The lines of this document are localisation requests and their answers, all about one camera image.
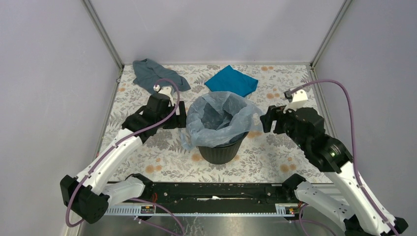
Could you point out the black ribbed trash bin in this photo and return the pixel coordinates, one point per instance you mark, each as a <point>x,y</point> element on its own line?
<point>222,154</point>

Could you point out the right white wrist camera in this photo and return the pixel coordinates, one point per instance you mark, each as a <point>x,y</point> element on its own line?
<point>297,100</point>

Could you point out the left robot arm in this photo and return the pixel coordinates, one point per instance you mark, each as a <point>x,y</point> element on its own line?
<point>88,194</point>

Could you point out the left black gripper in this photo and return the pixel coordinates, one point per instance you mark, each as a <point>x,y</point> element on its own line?
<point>179,120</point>

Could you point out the grey-blue cloth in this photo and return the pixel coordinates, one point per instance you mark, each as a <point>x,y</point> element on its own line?
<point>148,72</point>

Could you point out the light blue trash bag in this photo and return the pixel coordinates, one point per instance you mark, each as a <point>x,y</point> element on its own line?
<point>219,118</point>

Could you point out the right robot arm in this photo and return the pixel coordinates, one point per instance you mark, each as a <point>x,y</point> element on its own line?
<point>362,214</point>

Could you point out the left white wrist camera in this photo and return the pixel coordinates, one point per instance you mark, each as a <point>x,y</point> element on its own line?
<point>166,90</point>

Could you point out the bright blue cloth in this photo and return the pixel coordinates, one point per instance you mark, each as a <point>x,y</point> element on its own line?
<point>229,79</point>

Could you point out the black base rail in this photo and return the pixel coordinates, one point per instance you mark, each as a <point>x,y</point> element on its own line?
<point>188,194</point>

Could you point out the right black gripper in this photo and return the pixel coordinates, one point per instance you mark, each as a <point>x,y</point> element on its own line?
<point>275,113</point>

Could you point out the white slotted cable duct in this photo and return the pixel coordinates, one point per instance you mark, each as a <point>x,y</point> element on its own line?
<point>214,210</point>

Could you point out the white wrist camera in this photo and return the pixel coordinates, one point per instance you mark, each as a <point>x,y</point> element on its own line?
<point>166,90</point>
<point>297,100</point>

